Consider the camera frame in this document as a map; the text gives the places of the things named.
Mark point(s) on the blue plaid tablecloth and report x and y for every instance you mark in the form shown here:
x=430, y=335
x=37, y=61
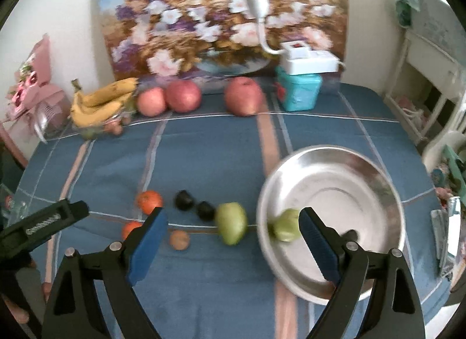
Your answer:
x=211, y=290

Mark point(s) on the white chair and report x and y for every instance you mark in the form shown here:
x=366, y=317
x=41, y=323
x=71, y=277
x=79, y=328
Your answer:
x=453, y=134

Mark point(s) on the brown kiwi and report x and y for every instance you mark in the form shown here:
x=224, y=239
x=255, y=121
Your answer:
x=179, y=240

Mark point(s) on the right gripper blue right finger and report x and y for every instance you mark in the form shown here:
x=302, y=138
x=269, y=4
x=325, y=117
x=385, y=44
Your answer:
x=324, y=244

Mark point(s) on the orange with green stem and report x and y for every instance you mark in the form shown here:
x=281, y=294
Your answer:
x=149, y=200

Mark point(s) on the dark plum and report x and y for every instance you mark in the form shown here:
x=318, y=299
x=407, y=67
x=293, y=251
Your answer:
x=205, y=211
x=184, y=201

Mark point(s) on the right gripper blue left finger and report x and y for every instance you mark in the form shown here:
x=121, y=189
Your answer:
x=142, y=244

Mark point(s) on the teal plastic box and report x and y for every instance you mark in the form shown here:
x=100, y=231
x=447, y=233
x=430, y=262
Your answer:
x=297, y=92

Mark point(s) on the green pear on cloth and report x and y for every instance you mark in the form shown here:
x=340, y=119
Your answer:
x=231, y=222

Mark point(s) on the pale pink apple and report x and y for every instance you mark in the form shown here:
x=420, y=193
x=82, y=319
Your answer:
x=152, y=102

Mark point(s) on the steel bowl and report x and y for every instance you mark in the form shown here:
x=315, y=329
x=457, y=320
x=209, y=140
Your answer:
x=347, y=191

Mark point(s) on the white shelf rack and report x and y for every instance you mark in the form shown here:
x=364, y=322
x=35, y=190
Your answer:
x=430, y=69

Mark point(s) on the red apple right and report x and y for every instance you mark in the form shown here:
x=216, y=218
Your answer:
x=243, y=97

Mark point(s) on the flower painting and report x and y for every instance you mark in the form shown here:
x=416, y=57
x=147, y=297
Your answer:
x=206, y=39

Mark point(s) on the green pear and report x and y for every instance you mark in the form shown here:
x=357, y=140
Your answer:
x=231, y=222
x=285, y=228

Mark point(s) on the banana bunch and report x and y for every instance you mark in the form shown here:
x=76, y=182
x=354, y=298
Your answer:
x=122, y=91

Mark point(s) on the person's left hand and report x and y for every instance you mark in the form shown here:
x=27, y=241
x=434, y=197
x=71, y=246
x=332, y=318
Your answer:
x=21, y=315

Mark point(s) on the red apple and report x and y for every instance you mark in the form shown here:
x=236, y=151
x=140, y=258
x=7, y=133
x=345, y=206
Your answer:
x=243, y=97
x=183, y=96

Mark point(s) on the red apple middle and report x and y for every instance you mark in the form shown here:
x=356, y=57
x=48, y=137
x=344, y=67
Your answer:
x=183, y=96

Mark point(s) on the small orange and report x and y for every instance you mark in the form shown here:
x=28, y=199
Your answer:
x=129, y=227

